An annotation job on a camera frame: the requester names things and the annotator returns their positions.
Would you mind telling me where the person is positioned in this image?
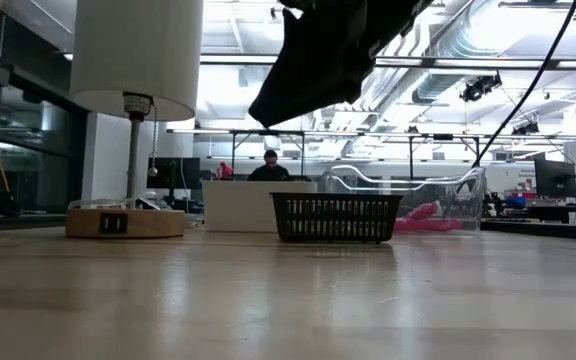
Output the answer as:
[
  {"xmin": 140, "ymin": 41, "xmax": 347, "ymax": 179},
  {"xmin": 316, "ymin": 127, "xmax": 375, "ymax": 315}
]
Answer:
[{"xmin": 246, "ymin": 149, "xmax": 292, "ymax": 182}]

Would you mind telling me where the black metal rack frame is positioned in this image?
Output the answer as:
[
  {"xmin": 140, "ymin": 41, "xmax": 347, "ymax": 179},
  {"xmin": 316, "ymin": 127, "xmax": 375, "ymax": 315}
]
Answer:
[{"xmin": 227, "ymin": 128, "xmax": 482, "ymax": 182}]

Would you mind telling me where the table lamp white shade wooden base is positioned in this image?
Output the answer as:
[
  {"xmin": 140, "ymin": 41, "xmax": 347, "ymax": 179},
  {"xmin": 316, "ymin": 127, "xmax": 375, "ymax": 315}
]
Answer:
[{"xmin": 65, "ymin": 0, "xmax": 204, "ymax": 240}]

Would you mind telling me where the black desk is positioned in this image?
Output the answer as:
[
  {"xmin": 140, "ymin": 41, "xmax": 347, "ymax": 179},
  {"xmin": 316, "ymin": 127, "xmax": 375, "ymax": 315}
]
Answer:
[{"xmin": 480, "ymin": 204, "xmax": 576, "ymax": 242}]

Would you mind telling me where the black ceiling spotlight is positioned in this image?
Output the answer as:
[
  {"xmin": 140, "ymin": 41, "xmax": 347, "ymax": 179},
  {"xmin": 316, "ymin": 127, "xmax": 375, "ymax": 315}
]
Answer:
[
  {"xmin": 460, "ymin": 72, "xmax": 503, "ymax": 103},
  {"xmin": 511, "ymin": 119, "xmax": 541, "ymax": 137}
]

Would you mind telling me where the black slotted plastic basket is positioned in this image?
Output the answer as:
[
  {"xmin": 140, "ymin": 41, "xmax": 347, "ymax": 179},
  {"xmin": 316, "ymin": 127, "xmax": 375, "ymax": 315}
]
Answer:
[{"xmin": 269, "ymin": 192, "xmax": 404, "ymax": 245}]

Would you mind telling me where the clear plastic bin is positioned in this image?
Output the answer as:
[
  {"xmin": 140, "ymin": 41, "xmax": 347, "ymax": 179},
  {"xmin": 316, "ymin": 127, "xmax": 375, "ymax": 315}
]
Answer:
[{"xmin": 317, "ymin": 164, "xmax": 487, "ymax": 235}]

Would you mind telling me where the pink handled hole punch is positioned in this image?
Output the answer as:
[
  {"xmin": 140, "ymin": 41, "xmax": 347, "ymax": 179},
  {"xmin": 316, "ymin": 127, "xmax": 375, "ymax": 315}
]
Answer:
[{"xmin": 393, "ymin": 200, "xmax": 464, "ymax": 233}]

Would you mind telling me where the black computer monitor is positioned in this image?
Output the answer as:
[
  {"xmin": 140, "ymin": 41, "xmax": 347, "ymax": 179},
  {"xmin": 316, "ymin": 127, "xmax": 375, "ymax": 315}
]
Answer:
[
  {"xmin": 146, "ymin": 156, "xmax": 202, "ymax": 190},
  {"xmin": 534, "ymin": 158, "xmax": 576, "ymax": 199}
]

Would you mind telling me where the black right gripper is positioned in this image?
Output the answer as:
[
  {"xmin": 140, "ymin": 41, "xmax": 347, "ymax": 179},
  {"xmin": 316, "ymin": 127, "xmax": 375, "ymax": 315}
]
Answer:
[{"xmin": 247, "ymin": 0, "xmax": 434, "ymax": 129}]

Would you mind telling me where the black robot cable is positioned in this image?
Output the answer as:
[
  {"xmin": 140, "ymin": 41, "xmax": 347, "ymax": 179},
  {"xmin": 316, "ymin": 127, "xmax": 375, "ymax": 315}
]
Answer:
[{"xmin": 471, "ymin": 0, "xmax": 576, "ymax": 169}]

